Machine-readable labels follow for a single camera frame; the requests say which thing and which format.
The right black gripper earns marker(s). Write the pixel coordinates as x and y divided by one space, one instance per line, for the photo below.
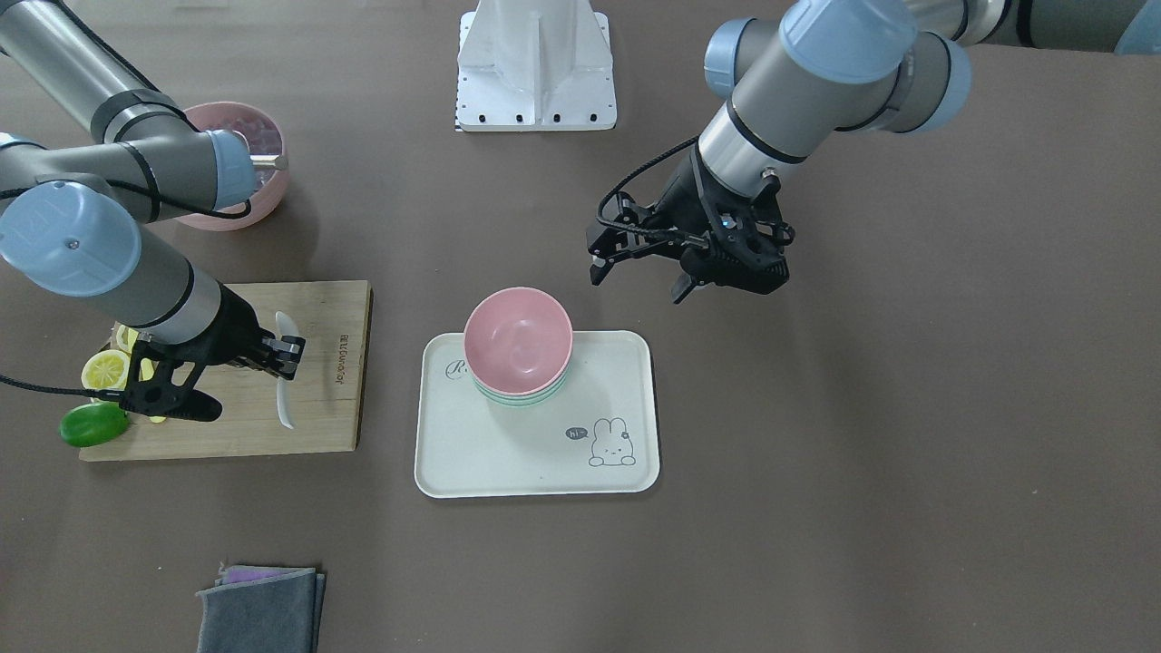
231 334

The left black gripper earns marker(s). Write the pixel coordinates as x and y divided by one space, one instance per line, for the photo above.
678 201

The white ceramic spoon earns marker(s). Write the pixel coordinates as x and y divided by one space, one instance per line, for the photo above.
286 327

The small pink bowl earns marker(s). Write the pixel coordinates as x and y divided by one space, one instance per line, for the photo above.
518 342

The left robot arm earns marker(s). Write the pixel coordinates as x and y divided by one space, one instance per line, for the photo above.
825 67

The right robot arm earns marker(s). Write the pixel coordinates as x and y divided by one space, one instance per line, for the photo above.
76 220

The green bowl stack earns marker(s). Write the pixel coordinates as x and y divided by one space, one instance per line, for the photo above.
521 399

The large pink ice bowl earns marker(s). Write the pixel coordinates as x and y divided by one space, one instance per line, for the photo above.
263 136

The bamboo cutting board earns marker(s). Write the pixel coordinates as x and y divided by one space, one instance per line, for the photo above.
324 399

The yellow plastic knife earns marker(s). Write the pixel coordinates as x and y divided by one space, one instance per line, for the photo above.
145 371

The cream serving tray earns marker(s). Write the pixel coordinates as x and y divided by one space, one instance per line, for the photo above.
596 434

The lemon slice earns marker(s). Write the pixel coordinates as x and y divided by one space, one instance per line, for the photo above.
106 375
124 338

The metal ice scoop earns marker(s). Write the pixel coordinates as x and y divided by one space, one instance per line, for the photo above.
269 162

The green lime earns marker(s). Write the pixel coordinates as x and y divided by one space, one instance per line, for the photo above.
89 425

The grey folded cloth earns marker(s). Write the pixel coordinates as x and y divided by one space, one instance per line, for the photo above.
262 609

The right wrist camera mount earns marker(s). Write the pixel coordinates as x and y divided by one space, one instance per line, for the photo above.
171 392

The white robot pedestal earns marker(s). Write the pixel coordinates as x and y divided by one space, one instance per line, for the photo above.
535 66

